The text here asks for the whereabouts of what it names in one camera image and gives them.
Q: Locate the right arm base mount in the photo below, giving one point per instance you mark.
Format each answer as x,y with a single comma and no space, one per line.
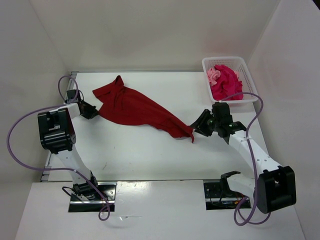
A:
216,199

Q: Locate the dark red t shirt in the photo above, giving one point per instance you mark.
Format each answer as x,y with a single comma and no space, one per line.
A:
126,106

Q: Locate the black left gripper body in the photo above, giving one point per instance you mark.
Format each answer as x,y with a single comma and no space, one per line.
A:
81,102

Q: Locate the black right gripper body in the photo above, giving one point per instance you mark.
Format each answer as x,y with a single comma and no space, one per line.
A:
215,123

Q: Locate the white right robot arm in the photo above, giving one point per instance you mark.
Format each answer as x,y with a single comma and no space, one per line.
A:
275,187

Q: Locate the white plastic basket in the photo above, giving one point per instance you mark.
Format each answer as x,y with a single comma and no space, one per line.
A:
235,63

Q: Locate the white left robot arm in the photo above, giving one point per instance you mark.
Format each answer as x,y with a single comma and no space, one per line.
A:
57,135

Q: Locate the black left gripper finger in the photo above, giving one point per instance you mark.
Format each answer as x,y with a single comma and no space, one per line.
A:
88,108
89,115

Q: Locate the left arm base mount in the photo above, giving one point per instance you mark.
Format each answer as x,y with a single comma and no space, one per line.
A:
83,204

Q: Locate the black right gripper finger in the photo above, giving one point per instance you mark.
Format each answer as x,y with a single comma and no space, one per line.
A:
202,120
203,132

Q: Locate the magenta t shirt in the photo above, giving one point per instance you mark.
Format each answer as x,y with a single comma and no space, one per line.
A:
228,84

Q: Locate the light pink t shirt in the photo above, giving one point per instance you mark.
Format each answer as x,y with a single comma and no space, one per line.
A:
213,75

